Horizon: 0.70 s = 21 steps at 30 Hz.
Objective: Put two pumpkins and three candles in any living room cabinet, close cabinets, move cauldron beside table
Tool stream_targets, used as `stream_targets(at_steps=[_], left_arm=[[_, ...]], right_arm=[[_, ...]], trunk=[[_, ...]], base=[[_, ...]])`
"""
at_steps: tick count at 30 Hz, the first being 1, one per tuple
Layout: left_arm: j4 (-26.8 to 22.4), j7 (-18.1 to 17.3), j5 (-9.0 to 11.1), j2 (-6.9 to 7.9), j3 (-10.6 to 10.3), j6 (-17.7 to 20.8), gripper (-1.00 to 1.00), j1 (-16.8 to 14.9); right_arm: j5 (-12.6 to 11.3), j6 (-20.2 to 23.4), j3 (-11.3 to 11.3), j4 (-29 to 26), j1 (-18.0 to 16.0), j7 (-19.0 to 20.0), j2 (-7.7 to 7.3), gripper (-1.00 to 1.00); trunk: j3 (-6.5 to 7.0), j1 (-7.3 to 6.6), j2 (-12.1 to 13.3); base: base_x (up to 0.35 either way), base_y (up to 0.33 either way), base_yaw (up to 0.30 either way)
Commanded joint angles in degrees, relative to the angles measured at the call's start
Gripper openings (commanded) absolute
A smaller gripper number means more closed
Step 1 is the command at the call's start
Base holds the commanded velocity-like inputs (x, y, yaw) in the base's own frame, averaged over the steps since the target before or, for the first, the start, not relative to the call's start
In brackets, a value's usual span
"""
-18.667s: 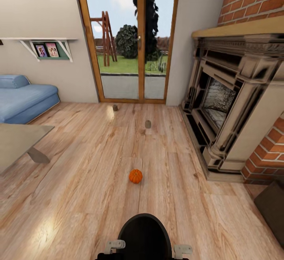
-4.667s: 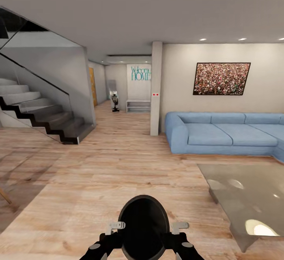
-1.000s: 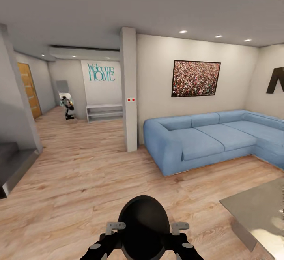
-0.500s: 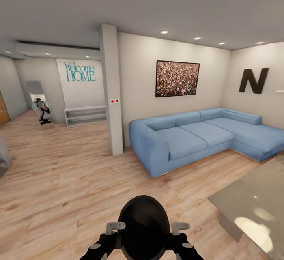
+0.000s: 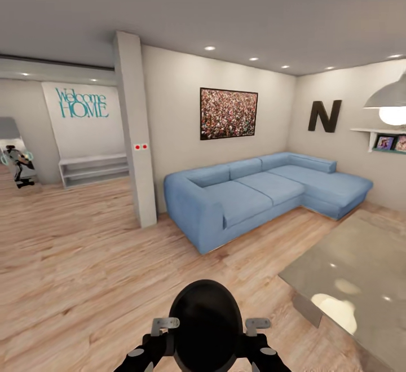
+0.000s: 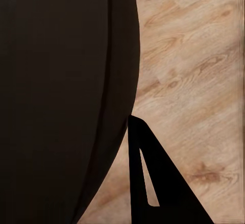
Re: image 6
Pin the cauldron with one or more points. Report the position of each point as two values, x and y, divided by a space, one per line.
69 72

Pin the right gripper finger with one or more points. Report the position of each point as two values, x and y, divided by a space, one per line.
178 203

